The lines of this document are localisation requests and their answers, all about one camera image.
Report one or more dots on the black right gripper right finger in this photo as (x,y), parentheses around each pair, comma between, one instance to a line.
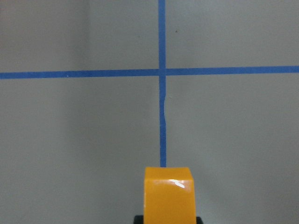
(199,220)

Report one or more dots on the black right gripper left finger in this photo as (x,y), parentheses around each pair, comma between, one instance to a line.
(138,220)

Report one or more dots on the orange sloped block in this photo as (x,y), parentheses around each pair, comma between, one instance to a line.
(169,196)

